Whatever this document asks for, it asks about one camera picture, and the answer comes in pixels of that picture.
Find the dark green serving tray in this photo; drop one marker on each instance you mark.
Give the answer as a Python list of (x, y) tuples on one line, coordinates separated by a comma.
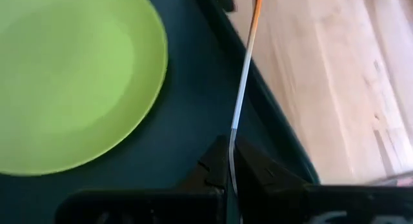
[(193, 104)]

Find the light green round plate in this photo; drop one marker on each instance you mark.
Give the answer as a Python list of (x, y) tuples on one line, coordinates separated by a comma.
[(74, 82)]

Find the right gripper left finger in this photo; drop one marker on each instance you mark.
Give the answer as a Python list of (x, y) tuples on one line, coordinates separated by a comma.
[(180, 204)]

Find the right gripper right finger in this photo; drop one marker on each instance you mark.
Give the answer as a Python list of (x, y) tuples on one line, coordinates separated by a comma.
[(290, 201)]

